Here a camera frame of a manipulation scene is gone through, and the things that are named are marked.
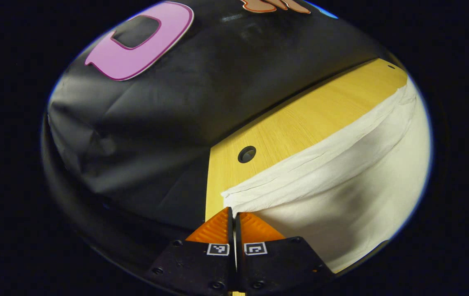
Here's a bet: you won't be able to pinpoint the black backdrop cloth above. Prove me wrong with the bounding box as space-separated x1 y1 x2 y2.
43 0 409 284

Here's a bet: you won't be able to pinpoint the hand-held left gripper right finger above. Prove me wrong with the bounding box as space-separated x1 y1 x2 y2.
234 212 336 295

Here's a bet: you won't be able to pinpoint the white jeans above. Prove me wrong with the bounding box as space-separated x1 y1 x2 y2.
221 78 432 275

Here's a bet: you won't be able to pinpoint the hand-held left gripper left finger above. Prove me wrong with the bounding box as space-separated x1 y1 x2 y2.
144 207 235 295

